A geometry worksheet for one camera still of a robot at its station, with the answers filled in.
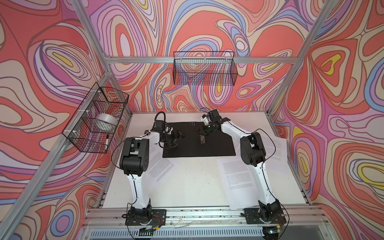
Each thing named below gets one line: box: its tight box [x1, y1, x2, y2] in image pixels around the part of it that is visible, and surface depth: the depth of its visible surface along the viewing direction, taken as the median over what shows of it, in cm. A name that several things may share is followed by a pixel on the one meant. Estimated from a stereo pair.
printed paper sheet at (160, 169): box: [147, 144, 178, 188], surface depth 92 cm
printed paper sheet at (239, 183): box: [217, 157, 260, 210], surface depth 86 cm
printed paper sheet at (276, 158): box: [261, 135, 289, 178], surface depth 97 cm
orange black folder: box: [163, 121, 236, 158], surface depth 98 cm
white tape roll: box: [91, 113, 118, 132], surface depth 74 cm
